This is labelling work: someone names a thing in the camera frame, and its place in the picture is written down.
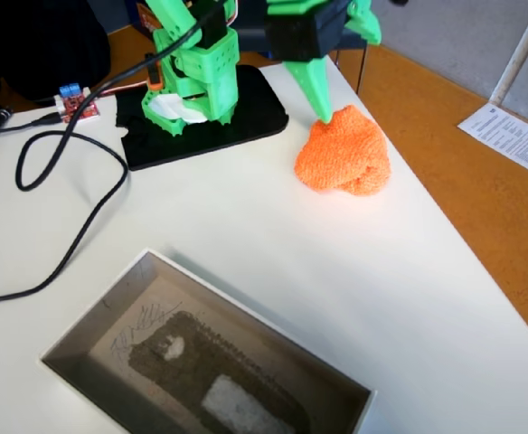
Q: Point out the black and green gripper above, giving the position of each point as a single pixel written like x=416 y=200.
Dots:
x=311 y=83

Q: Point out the fuzzy orange sock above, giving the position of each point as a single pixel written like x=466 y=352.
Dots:
x=343 y=153

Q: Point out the dark blue chair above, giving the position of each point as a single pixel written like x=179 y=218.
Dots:
x=252 y=43

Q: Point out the white crumpled tissue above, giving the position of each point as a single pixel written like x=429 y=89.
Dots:
x=169 y=108

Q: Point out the white pole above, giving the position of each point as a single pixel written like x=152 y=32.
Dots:
x=519 y=50

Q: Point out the printed white paper sheet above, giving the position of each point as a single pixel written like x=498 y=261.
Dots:
x=508 y=135

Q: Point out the red circuit board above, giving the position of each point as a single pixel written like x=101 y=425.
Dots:
x=76 y=106

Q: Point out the recessed rectangular bin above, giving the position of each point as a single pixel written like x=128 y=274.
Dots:
x=191 y=352

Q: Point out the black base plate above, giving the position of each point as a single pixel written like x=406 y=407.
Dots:
x=250 y=113

